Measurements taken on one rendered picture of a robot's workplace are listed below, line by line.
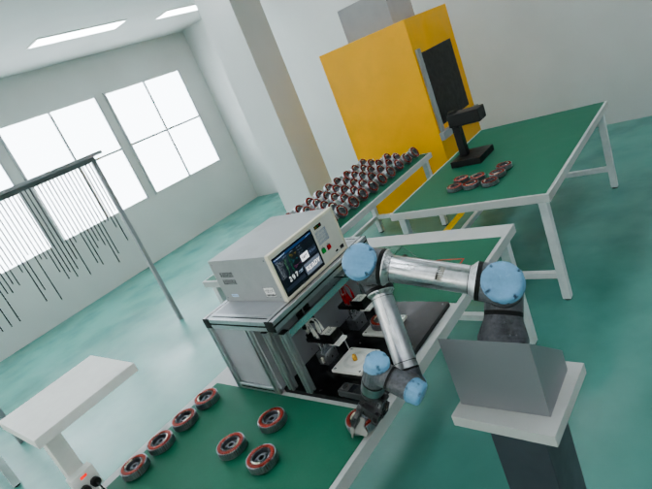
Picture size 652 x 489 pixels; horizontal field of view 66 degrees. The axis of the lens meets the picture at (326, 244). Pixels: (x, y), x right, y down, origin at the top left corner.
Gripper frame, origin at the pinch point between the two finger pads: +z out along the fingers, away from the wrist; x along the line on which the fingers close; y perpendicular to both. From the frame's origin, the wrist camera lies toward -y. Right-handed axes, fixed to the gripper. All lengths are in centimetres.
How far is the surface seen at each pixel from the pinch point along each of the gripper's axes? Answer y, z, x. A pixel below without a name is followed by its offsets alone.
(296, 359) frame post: -34.0, -0.1, 6.5
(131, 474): -67, 36, -52
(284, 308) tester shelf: -45.8, -14.2, 14.0
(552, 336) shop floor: 39, 66, 152
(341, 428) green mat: -5.6, 4.7, -4.0
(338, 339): -28.8, 2.9, 26.6
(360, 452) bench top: 6.1, -1.4, -10.3
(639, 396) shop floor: 83, 41, 113
